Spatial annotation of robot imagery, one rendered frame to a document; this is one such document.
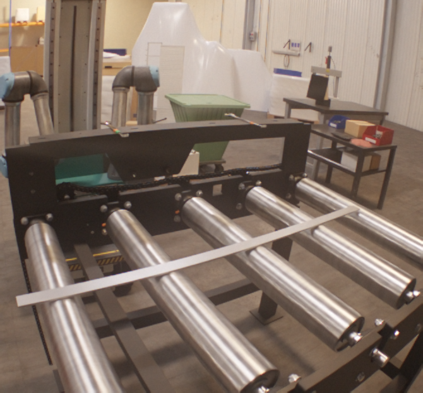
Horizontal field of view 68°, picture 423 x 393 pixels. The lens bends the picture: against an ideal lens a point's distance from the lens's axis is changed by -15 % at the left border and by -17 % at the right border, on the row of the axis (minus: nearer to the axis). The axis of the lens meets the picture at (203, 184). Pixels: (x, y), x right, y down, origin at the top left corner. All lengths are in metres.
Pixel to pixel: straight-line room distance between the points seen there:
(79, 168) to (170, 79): 3.09
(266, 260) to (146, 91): 1.14
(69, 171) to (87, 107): 0.38
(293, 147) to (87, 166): 1.15
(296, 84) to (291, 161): 6.31
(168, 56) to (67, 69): 3.04
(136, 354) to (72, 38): 1.67
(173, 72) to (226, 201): 3.60
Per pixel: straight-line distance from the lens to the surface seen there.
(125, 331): 0.96
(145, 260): 1.00
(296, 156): 1.74
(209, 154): 4.09
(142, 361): 0.89
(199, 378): 1.84
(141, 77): 1.85
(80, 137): 1.20
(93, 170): 2.14
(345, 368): 0.76
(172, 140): 1.31
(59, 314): 0.83
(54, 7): 2.03
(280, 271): 1.00
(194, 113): 3.80
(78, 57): 2.08
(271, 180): 1.67
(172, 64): 4.98
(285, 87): 7.99
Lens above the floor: 1.46
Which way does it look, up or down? 22 degrees down
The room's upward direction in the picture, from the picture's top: 4 degrees clockwise
